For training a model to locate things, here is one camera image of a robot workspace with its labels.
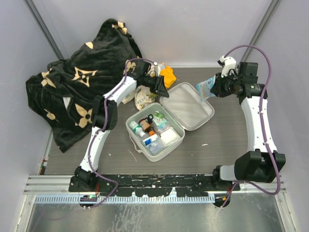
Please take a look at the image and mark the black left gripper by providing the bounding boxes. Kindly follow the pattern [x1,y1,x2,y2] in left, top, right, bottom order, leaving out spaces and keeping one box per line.
[143,74,170,98]

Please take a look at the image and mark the small green sachet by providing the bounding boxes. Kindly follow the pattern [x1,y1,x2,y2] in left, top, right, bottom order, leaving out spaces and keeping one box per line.
[153,111,164,121]

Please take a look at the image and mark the black handled scissors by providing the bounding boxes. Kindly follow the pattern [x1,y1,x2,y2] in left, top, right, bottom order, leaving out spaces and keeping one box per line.
[146,114,154,125]

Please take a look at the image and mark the bagged teal plaster strips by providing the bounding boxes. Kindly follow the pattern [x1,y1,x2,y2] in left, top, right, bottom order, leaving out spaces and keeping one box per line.
[153,118,170,132]

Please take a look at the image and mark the light blue wipes pouch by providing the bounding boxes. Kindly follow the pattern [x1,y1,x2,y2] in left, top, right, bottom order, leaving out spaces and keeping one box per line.
[196,75,215,102]

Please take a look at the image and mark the brown glass medicine bottle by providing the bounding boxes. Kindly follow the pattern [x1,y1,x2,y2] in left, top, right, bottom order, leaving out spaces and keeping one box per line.
[138,118,155,136]

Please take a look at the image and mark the grey medicine kit case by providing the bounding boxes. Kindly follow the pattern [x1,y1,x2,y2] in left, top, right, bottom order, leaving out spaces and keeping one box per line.
[126,82,215,162]

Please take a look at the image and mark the white bottle green label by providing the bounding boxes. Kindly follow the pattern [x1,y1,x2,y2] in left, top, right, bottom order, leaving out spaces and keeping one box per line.
[129,121,146,138]

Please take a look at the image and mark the white gauze pad packet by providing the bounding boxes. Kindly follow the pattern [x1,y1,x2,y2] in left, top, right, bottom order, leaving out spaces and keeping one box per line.
[160,128,181,147]

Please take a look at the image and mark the bagged white blue bandage roll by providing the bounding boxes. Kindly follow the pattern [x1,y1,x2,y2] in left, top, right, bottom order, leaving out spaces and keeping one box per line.
[143,134,158,146]

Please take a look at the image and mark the small bag with teal header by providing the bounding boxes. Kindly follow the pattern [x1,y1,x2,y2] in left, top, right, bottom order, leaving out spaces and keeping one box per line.
[147,141,164,156]

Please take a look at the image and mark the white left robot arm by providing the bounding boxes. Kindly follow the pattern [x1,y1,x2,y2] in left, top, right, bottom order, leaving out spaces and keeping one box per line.
[69,58,169,192]

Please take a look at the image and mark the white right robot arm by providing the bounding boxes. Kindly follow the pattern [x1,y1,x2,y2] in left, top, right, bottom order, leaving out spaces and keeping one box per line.
[211,60,286,190]

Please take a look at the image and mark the yellow cloth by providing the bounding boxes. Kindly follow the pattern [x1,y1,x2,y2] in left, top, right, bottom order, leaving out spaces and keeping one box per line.
[160,62,177,88]

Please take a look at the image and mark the black floral fleece blanket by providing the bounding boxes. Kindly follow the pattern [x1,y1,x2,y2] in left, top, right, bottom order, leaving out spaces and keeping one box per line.
[26,19,141,152]

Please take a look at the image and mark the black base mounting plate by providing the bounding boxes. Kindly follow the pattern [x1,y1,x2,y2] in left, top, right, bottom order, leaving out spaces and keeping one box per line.
[69,174,233,197]

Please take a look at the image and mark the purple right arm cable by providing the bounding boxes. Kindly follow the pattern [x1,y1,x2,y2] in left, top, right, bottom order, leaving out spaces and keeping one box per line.
[222,44,282,208]

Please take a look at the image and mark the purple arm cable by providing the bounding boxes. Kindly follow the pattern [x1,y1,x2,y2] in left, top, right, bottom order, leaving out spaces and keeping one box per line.
[86,58,157,208]
[222,44,282,208]

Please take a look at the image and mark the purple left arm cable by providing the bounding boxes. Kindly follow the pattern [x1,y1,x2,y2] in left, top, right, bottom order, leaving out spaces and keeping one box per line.
[86,58,157,208]

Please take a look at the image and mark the white slotted cable duct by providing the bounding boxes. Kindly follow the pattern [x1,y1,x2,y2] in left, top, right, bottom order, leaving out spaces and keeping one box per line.
[34,194,215,205]

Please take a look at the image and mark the aluminium frame rail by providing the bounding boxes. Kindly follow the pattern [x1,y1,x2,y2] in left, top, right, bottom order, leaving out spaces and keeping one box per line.
[23,174,73,195]

